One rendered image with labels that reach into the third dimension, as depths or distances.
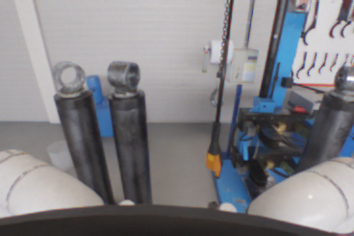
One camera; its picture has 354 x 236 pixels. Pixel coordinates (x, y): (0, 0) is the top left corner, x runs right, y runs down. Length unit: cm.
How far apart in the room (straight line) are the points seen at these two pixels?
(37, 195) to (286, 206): 45
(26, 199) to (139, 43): 321
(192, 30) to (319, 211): 321
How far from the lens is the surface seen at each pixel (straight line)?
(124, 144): 117
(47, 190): 43
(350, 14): 182
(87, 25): 371
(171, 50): 344
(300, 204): 42
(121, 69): 103
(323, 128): 148
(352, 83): 142
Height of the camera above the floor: 184
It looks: 27 degrees down
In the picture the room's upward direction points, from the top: 1 degrees clockwise
